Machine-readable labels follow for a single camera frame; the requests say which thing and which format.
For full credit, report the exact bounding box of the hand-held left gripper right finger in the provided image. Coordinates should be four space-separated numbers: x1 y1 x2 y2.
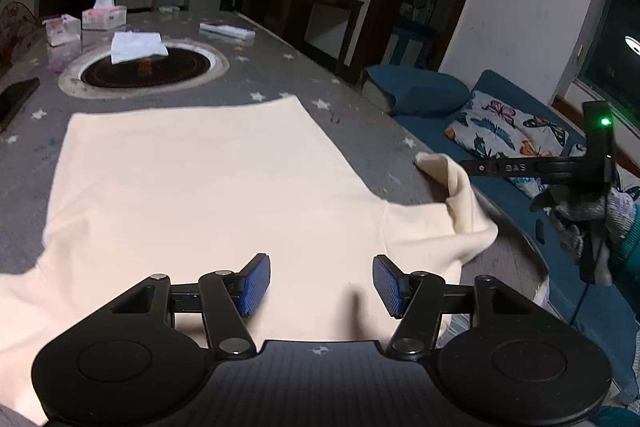
372 254 521 360

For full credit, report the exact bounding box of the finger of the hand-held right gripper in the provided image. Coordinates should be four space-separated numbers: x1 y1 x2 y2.
459 158 503 180

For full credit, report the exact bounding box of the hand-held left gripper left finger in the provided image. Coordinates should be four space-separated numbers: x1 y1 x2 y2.
111 253 272 360

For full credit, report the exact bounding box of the cream sweatshirt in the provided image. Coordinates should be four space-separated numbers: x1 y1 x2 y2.
0 96 551 427

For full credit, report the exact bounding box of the person's right hand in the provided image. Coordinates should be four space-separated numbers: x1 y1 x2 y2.
547 187 637 285

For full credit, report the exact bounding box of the butterfly print pillow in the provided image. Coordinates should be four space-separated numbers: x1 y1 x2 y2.
444 90 588 202

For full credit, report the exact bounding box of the dark window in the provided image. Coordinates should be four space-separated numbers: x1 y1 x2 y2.
575 0 640 122

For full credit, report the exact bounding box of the blue pillow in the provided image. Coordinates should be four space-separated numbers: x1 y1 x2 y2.
361 64 472 118

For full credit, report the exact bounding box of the blue cabinet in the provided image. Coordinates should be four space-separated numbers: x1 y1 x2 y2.
385 19 436 70

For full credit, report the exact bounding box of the round built-in induction cooktop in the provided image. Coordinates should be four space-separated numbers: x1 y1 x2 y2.
57 39 231 100

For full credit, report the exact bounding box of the white paper tissue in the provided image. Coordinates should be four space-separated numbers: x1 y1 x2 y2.
110 31 169 65

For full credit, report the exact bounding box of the black smartphone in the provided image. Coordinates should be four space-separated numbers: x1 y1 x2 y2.
0 77 41 132

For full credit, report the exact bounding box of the white tissue box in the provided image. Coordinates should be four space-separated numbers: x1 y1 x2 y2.
81 0 127 31

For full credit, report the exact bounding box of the polka dot play tent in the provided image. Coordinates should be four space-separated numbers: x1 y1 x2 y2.
0 2 43 68

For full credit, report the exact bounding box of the black cable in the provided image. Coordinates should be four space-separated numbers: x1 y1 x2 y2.
567 237 601 328

